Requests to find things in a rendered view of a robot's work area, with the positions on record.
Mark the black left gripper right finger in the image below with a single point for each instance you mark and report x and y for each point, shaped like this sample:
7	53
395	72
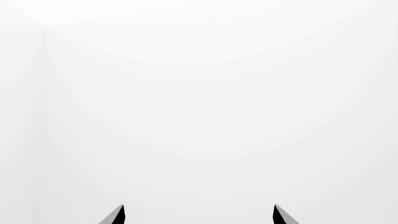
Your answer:
282	217

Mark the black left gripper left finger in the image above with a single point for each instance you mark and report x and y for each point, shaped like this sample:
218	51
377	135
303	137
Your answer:
115	217

